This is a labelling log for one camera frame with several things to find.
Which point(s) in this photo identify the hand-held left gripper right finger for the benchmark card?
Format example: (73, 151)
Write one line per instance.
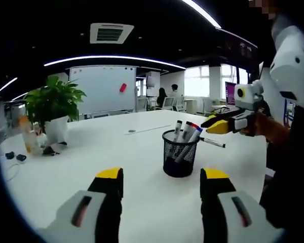
(228, 217)

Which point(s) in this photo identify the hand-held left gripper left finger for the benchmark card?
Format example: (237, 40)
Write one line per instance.
(91, 217)

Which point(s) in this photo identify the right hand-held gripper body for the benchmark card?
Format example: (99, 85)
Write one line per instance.
(248, 97)

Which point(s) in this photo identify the blue-capped whiteboard marker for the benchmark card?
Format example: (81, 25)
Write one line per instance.
(199, 129)

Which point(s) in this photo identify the black mesh pen holder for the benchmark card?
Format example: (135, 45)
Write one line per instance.
(178, 164)

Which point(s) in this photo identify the white whiteboard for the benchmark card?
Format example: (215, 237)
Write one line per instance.
(98, 88)

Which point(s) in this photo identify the red whiteboard eraser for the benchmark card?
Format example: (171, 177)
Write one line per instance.
(122, 87)

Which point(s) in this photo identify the person's right hand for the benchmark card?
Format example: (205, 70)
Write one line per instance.
(258, 124)

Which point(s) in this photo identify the purple screen monitor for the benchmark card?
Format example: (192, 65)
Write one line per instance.
(230, 93)

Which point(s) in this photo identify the white office chair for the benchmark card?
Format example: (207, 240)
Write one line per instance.
(180, 103)
(168, 102)

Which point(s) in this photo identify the bright window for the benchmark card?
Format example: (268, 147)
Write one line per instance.
(196, 81)

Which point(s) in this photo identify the white chest-worn device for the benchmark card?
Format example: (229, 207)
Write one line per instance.
(291, 76)

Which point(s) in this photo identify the small black object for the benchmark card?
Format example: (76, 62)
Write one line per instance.
(63, 143)
(49, 151)

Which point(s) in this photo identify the dark grey small case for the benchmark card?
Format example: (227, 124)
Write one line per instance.
(9, 155)
(21, 157)

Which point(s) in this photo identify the ceiling light strip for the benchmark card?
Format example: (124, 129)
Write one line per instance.
(7, 85)
(111, 57)
(205, 14)

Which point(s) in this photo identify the small clear container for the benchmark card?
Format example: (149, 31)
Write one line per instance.
(39, 138)

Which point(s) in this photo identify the orange and white bottle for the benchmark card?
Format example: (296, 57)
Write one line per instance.
(26, 134)

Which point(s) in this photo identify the potted green plant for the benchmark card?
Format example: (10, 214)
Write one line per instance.
(53, 96)

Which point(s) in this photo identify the ceiling air conditioner vent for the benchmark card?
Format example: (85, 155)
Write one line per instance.
(111, 33)

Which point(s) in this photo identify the grey wall monitor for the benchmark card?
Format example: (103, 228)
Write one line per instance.
(151, 81)

